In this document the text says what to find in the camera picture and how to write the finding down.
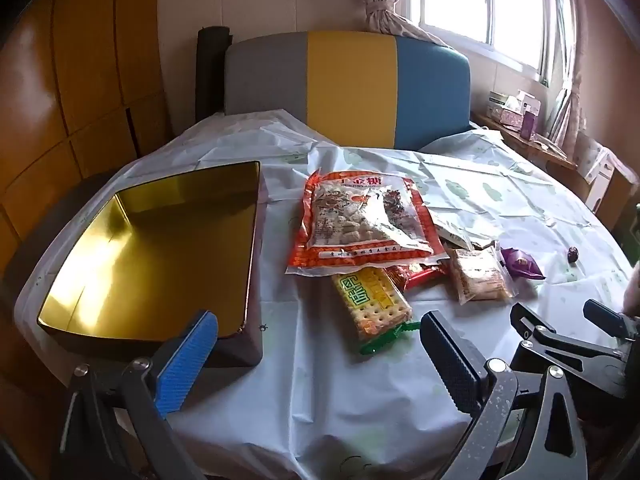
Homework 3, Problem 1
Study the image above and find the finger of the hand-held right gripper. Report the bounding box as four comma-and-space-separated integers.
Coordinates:
584, 299, 640, 343
510, 302, 628, 386

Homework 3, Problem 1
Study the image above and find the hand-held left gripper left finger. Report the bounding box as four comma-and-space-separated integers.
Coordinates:
60, 310, 221, 480

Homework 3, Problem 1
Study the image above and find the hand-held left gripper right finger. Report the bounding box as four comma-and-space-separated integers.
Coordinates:
420, 310, 588, 480

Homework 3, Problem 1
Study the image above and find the purple candy wrapper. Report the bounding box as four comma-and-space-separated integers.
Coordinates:
499, 246, 546, 282

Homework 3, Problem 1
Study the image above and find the clear sesame cake packet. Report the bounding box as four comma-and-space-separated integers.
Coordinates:
447, 245, 516, 305

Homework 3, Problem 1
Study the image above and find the red brown snack packet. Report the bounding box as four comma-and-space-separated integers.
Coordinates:
385, 260, 448, 292

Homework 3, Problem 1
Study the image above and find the yellow green cracker packet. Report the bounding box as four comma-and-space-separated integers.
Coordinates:
331, 266, 414, 348

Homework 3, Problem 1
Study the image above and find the gold tin box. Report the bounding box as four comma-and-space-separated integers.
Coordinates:
36, 161, 264, 368

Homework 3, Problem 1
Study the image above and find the white gold powder sachet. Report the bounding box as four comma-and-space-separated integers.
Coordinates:
432, 212, 496, 251

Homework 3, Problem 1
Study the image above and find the large orange snack bag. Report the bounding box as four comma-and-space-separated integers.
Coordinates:
285, 170, 450, 278

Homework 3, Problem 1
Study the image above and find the white green printed tablecloth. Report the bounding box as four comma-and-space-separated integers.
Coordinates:
15, 109, 636, 480

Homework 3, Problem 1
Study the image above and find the white cardboard box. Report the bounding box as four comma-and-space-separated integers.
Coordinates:
580, 135, 631, 211

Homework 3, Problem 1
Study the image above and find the wooden side table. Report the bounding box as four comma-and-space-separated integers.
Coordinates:
472, 110, 581, 171

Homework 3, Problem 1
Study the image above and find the hanging floral curtain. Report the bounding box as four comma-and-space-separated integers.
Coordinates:
542, 0, 591, 156

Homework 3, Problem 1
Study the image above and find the green white tissue box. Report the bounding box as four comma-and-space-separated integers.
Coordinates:
487, 91, 521, 122

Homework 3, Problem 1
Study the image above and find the grey yellow blue chair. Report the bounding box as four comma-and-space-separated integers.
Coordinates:
224, 30, 472, 151

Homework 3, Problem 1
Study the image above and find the brown wooden wardrobe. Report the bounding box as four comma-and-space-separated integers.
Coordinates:
0, 0, 173, 281

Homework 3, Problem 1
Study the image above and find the tied floral curtain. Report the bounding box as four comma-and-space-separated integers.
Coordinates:
350, 0, 453, 51

